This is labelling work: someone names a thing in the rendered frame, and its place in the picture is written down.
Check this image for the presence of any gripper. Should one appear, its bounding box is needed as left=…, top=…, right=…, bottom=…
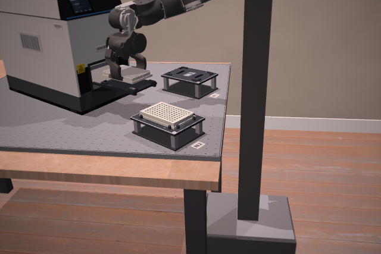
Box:
left=105, top=13, right=147, bottom=81

